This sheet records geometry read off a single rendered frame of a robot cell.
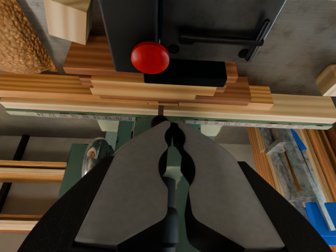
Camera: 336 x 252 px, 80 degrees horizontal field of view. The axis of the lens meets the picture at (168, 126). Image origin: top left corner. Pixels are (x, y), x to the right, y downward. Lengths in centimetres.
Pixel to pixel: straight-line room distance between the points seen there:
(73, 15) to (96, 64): 6
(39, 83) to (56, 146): 268
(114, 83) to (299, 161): 90
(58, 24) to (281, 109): 37
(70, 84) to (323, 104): 46
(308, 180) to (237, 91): 73
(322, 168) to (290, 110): 117
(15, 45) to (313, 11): 38
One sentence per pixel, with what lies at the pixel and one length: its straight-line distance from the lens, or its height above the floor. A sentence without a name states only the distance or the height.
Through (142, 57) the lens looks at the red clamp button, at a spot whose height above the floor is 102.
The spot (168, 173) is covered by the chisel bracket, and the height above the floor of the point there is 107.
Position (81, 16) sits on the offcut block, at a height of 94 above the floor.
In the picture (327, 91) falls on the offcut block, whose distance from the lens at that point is 41.
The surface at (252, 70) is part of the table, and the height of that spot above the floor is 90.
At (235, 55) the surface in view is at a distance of 20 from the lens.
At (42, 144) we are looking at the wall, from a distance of 317.
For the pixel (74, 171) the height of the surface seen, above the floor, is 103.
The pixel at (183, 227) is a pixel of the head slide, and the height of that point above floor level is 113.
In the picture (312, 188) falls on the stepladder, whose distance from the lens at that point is 103.
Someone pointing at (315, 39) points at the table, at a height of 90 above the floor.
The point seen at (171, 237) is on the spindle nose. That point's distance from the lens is 26.
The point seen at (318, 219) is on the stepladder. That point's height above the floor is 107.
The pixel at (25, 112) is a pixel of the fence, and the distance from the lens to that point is 44.
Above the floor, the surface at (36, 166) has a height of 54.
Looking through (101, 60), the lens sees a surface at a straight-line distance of 28.
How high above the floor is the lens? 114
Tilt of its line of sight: 29 degrees down
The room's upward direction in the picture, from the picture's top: 179 degrees counter-clockwise
